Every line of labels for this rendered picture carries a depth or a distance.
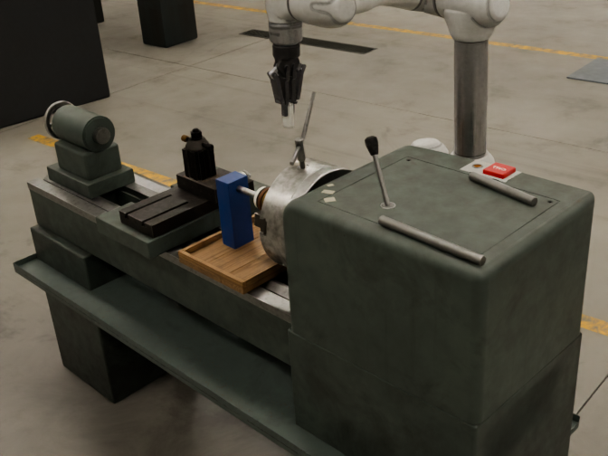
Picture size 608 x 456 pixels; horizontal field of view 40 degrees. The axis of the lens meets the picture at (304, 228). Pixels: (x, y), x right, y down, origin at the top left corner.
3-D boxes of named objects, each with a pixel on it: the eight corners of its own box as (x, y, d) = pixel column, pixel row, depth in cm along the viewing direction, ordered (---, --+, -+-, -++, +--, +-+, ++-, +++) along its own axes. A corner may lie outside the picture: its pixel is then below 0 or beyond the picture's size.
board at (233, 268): (328, 247, 259) (328, 235, 258) (243, 294, 237) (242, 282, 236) (263, 220, 279) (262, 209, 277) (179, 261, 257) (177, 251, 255)
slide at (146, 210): (254, 192, 285) (253, 180, 283) (153, 238, 259) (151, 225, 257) (221, 178, 297) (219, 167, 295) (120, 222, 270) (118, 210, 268)
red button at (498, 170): (516, 174, 208) (516, 166, 207) (502, 182, 204) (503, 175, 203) (495, 168, 212) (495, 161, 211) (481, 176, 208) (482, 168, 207)
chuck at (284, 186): (365, 241, 245) (354, 147, 229) (291, 295, 228) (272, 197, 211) (343, 232, 251) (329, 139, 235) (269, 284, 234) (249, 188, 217)
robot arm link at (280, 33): (261, 21, 220) (261, 43, 222) (285, 25, 214) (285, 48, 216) (285, 15, 225) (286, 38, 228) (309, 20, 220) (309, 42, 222)
